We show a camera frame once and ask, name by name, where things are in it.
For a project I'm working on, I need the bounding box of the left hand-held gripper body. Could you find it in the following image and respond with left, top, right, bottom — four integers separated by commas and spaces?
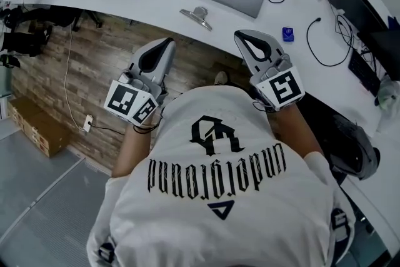
104, 64, 169, 127

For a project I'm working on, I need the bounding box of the person's right forearm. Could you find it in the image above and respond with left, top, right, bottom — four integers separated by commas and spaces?
265, 103, 323, 161

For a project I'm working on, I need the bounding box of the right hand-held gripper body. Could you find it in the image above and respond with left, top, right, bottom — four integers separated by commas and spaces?
249, 54, 306, 112

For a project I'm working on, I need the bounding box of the small blue box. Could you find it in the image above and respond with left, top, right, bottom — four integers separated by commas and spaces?
281, 26, 296, 43

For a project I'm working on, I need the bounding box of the silver metal clip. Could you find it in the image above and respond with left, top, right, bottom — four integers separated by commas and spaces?
179, 6, 213, 32

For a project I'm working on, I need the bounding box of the cardboard box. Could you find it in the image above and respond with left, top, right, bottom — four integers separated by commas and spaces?
7, 96, 72, 158

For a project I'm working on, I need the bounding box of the black closed laptop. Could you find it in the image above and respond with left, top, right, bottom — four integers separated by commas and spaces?
327, 0, 389, 33

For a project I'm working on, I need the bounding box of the black office chair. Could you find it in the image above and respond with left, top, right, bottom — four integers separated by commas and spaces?
0, 5, 54, 68

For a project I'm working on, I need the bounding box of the white printed t-shirt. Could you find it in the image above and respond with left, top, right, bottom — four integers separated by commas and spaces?
86, 85, 357, 267

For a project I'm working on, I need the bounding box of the thin white cable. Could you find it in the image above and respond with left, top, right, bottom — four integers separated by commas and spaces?
63, 27, 86, 129

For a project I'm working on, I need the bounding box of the person's beige shoe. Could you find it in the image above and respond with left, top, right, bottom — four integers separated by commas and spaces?
214, 71, 229, 86

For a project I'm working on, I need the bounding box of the black monitor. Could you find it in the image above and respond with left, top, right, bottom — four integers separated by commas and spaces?
357, 27, 400, 83

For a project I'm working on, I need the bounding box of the person's left forearm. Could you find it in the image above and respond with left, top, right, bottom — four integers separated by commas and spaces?
111, 117, 159, 179

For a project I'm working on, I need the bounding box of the long black looped cable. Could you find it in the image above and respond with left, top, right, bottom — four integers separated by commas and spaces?
306, 18, 354, 68

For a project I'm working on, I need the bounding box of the white floor socket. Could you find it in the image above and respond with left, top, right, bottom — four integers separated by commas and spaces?
82, 114, 94, 133

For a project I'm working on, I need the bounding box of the black floor cable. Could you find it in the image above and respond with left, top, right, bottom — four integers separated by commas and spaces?
91, 123, 126, 136

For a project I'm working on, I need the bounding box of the small black keyboard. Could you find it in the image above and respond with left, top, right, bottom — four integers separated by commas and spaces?
347, 48, 382, 98

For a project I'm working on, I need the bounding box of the clear plastic bag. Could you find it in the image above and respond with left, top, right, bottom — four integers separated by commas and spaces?
374, 74, 400, 111

